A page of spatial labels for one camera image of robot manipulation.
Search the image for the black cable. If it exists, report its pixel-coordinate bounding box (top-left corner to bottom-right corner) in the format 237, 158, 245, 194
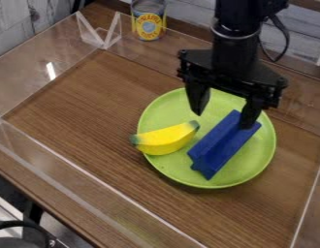
0, 219, 36, 240

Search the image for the black table frame bracket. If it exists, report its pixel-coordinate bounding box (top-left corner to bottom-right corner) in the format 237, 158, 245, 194
21, 201, 68, 248

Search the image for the clear acrylic tray wall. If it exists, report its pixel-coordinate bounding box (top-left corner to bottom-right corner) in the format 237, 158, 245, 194
0, 4, 320, 248

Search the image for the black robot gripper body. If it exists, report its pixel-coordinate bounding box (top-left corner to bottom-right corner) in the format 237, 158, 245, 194
178, 49, 289, 109

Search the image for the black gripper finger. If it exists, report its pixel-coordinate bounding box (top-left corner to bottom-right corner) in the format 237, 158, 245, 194
239, 97, 264, 130
185, 82, 211, 116

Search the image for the blue cross-shaped block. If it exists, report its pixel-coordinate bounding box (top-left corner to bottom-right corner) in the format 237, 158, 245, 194
187, 109, 261, 180

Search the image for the yellow toy banana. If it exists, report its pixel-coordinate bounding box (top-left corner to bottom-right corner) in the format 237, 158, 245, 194
130, 120, 201, 155

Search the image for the green round plate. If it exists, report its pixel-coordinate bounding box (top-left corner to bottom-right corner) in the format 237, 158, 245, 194
139, 89, 277, 189

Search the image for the yellow labelled tin can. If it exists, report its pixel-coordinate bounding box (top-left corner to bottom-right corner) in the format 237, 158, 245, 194
131, 0, 167, 42

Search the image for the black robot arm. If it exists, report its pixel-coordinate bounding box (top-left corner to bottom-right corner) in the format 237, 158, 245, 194
178, 0, 290, 129

